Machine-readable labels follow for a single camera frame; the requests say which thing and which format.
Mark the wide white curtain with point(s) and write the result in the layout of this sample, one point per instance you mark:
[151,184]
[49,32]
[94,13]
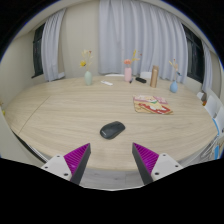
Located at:
[143,36]

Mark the white chair with blue edge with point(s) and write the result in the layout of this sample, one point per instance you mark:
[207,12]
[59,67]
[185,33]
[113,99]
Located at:
[219,125]

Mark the black oblong case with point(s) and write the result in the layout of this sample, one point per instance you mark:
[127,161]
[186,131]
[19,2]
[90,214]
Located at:
[140,80]

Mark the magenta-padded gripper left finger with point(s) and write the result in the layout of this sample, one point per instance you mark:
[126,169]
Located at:
[58,165]

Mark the blue vase with dried flowers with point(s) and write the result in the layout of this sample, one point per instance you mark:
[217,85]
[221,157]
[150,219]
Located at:
[174,87]

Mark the dark window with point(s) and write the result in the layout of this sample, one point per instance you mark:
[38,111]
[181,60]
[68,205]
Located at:
[38,53]
[195,56]

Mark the green vase with yellow flowers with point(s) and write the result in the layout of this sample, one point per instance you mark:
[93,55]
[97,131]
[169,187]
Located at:
[88,78]

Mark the pink vase with orange flowers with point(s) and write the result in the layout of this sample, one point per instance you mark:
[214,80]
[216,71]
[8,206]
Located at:
[128,75]

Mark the narrow white curtain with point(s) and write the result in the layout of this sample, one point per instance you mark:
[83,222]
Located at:
[207,70]
[51,50]

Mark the dark marker pen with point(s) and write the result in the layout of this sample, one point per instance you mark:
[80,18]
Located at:
[131,81]

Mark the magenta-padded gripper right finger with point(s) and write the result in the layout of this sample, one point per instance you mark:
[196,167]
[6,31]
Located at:
[165,165]

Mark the white remote control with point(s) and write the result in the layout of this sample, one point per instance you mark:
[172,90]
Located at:
[106,83]

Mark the cartoon dog print mouse pad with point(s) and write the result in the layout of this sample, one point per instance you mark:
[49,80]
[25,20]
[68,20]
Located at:
[151,105]

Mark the bronze drink bottle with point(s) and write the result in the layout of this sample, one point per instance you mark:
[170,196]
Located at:
[154,77]

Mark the black computer mouse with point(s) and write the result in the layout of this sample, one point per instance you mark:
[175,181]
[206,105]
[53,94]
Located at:
[112,130]

